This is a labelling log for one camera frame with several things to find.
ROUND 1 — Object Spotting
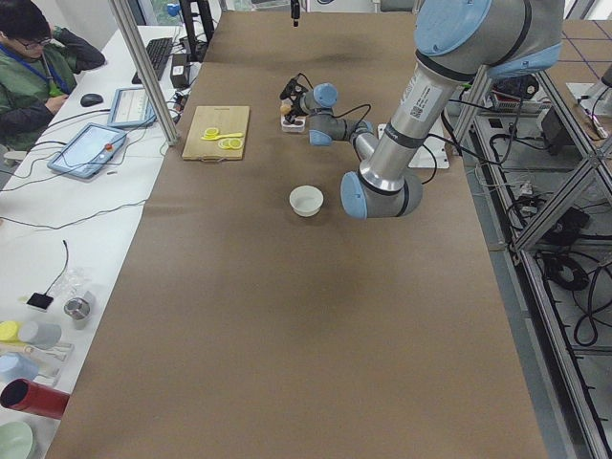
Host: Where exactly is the green bowl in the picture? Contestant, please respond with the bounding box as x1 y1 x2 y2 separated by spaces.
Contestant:
1 422 34 459

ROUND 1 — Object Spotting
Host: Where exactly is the red thermos bottle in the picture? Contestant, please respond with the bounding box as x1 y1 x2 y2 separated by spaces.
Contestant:
1 379 71 420

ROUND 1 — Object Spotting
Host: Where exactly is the black computer mouse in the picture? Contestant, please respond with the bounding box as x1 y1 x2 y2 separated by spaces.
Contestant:
79 93 104 108

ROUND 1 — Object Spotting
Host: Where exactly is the near teach pendant tablet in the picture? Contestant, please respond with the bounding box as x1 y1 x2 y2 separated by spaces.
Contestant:
47 123 127 180

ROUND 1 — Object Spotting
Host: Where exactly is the aluminium frame post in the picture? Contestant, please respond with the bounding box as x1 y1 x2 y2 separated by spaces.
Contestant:
109 0 179 146

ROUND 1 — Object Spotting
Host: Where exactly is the yellow cup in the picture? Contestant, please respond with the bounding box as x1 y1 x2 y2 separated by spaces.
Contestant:
0 320 21 343

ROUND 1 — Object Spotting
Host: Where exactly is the lemon slice single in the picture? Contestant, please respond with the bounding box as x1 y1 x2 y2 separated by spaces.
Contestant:
203 127 220 139

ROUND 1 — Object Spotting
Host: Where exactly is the black keyboard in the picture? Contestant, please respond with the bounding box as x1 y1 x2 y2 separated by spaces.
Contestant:
145 37 173 80

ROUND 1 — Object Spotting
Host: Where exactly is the seated person green jacket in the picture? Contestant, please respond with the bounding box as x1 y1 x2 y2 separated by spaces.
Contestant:
1 1 105 151

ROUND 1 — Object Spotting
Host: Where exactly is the lemon slice stack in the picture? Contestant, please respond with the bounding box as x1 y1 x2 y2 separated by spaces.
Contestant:
217 138 244 150

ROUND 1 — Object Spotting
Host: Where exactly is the far teach pendant tablet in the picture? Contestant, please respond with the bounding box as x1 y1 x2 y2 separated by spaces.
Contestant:
107 86 156 128

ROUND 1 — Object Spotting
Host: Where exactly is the steel cup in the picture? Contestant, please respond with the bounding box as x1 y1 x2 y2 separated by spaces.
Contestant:
63 291 96 330

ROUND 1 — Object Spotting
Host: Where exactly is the grey cup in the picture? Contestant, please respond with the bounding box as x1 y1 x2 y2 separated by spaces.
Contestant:
18 321 62 349

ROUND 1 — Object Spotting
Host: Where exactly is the white bowl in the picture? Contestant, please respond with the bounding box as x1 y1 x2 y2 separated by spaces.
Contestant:
289 186 324 217

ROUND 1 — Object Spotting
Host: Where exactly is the light blue cup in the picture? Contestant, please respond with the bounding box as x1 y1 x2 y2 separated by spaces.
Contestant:
0 353 39 383

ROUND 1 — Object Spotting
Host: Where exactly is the yellow plastic knife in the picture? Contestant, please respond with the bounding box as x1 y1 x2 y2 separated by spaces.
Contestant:
201 132 244 141

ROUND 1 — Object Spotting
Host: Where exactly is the small black square pad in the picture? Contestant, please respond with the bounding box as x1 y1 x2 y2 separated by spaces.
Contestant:
26 293 54 311

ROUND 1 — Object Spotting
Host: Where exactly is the clear plastic egg box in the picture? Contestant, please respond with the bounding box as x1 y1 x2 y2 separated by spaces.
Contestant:
280 116 307 134

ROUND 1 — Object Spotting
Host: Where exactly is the teach pendant tablet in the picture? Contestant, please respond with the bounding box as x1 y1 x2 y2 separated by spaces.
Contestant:
47 123 127 180
107 86 156 128

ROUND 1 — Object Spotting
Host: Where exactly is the wooden cutting board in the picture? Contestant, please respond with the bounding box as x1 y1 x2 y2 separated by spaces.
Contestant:
182 105 251 162

